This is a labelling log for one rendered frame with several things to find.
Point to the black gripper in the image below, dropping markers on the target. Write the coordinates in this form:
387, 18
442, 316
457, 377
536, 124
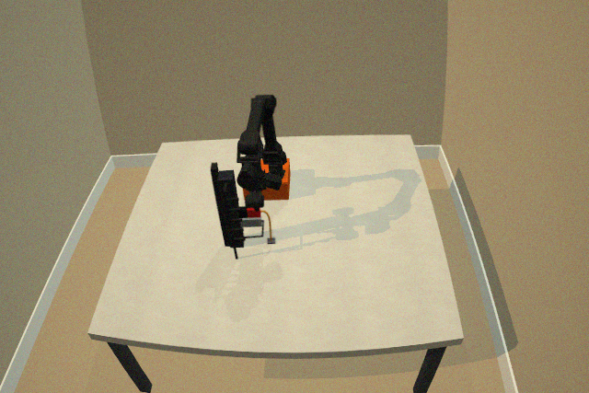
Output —
255, 199

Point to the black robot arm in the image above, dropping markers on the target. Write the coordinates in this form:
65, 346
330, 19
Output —
250, 144

